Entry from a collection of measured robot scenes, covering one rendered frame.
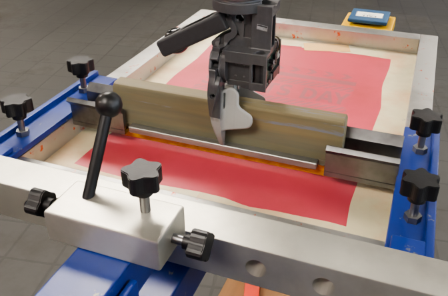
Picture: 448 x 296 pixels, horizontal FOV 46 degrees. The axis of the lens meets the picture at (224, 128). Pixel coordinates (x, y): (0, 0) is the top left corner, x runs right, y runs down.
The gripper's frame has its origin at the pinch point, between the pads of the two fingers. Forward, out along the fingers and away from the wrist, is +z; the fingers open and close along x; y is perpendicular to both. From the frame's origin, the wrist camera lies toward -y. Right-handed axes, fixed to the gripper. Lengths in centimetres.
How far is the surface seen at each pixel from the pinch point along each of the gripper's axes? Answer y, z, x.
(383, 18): 16, 4, 75
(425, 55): 27, 2, 47
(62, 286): -1.2, -3.2, -37.6
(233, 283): -20, 99, 62
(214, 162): -0.9, 5.3, -1.7
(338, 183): 17.8, 5.3, -0.4
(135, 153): -13.5, 5.3, -3.8
